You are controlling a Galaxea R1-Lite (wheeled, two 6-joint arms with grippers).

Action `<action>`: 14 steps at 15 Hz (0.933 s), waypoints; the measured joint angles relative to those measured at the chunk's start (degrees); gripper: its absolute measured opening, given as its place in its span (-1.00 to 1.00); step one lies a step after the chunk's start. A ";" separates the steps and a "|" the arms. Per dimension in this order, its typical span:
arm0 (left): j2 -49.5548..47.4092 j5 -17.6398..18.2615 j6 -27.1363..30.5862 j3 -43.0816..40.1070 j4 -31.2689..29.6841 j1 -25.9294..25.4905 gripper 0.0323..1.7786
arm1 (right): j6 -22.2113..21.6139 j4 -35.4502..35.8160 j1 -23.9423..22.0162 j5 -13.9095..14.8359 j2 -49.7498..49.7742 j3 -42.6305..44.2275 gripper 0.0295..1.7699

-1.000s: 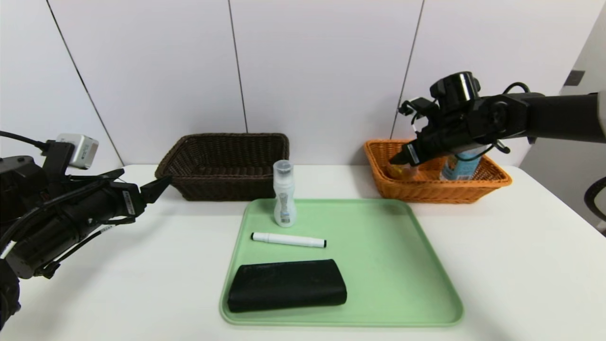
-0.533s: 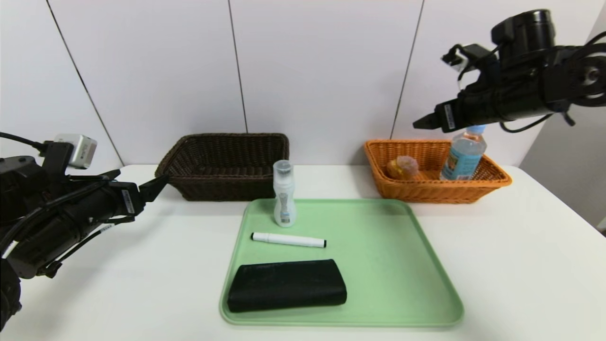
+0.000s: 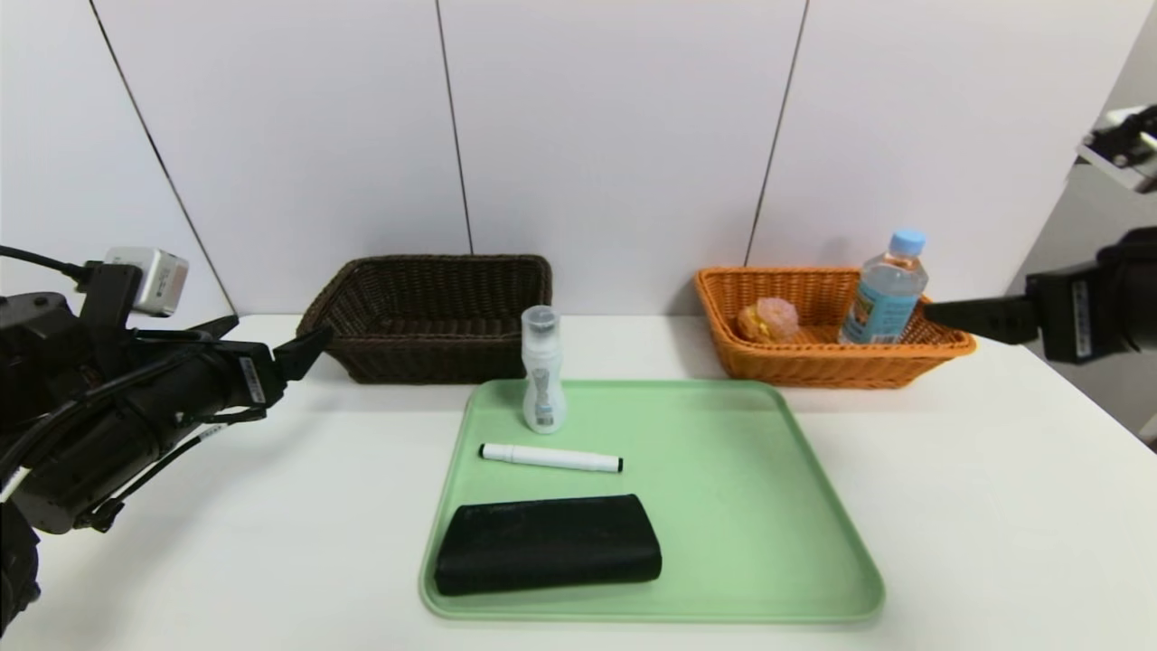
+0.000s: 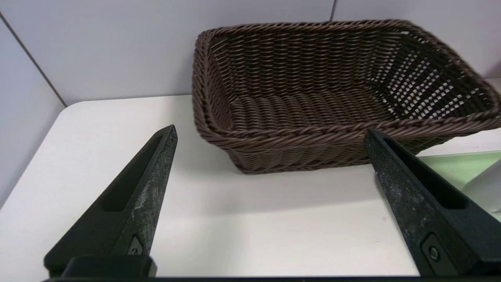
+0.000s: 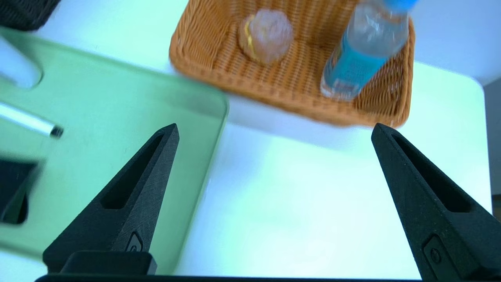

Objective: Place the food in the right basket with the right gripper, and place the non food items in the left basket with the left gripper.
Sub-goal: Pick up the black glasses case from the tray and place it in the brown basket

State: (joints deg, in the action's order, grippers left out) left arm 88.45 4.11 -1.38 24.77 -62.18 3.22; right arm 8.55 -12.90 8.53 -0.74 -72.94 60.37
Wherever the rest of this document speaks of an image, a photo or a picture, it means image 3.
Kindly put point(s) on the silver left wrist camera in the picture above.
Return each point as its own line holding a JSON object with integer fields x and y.
{"x": 154, "y": 280}

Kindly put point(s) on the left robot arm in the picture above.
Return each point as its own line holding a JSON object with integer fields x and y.
{"x": 81, "y": 434}

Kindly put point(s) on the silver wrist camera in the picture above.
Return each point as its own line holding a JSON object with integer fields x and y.
{"x": 154, "y": 280}
{"x": 1125, "y": 149}

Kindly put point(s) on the orange wicker basket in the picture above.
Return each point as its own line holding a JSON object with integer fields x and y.
{"x": 813, "y": 366}

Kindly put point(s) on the small white spray bottle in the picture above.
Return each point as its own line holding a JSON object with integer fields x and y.
{"x": 543, "y": 398}

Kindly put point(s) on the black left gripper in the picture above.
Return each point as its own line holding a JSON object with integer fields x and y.
{"x": 254, "y": 380}

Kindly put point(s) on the black fabric pouch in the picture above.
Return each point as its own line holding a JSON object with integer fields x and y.
{"x": 542, "y": 542}

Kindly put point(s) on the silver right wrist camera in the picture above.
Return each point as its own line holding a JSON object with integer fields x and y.
{"x": 1125, "y": 149}

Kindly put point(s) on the dark brown wicker basket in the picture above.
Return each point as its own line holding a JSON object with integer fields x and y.
{"x": 425, "y": 362}

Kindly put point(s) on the pink bread bun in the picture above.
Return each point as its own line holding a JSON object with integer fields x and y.
{"x": 768, "y": 321}

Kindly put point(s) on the light green plastic tray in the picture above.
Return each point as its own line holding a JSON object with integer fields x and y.
{"x": 723, "y": 506}

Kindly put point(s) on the white marker with black cap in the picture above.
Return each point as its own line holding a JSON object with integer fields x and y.
{"x": 551, "y": 458}

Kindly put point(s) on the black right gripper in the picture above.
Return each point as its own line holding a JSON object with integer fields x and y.
{"x": 1072, "y": 316}

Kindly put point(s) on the clear water bottle blue cap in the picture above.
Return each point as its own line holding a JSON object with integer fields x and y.
{"x": 881, "y": 303}

